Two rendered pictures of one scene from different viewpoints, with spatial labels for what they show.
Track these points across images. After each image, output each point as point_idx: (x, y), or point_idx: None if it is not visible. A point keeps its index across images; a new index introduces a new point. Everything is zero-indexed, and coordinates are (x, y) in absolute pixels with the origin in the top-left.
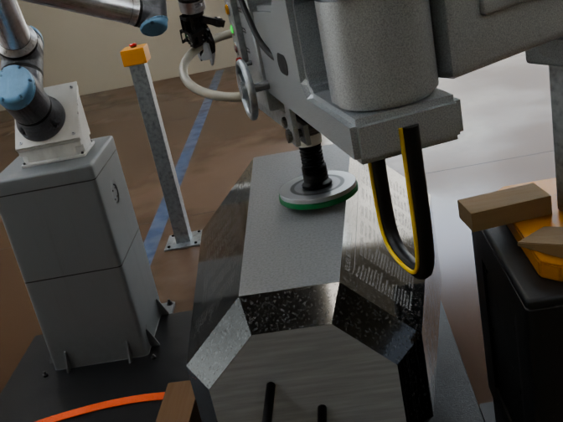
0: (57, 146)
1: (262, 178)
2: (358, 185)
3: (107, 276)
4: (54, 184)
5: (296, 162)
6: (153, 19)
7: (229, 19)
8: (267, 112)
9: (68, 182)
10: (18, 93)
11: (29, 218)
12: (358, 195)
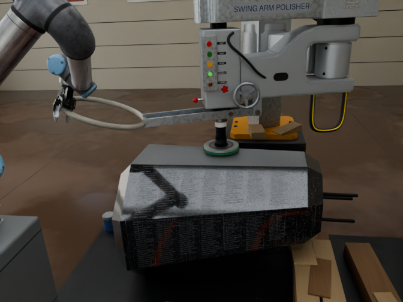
0: None
1: (172, 162)
2: None
3: None
4: (20, 247)
5: (160, 154)
6: (96, 84)
7: (204, 70)
8: (189, 120)
9: (28, 240)
10: (0, 165)
11: (5, 295)
12: None
